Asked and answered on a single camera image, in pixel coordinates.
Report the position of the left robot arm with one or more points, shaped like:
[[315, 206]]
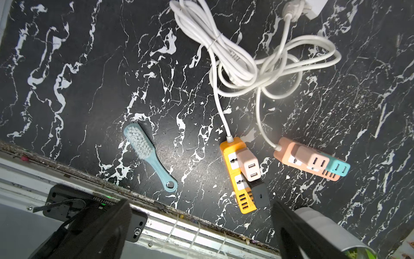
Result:
[[350, 245]]

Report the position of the pink power strip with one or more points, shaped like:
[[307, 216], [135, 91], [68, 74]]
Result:
[[285, 156]]

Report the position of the teal charger plug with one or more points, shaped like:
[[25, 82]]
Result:
[[336, 167]]

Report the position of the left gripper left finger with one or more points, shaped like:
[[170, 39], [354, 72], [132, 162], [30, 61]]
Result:
[[94, 233]]

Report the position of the teal scrub brush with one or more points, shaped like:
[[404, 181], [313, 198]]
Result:
[[146, 151]]

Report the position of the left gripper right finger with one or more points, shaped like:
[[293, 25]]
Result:
[[295, 237]]

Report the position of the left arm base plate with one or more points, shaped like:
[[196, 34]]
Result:
[[71, 201]]

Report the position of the orange power strip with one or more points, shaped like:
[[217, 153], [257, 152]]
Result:
[[243, 194]]

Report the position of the black charger plug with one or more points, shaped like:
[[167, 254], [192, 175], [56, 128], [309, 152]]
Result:
[[260, 193]]

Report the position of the pink charger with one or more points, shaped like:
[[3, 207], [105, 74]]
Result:
[[311, 158], [248, 164]]

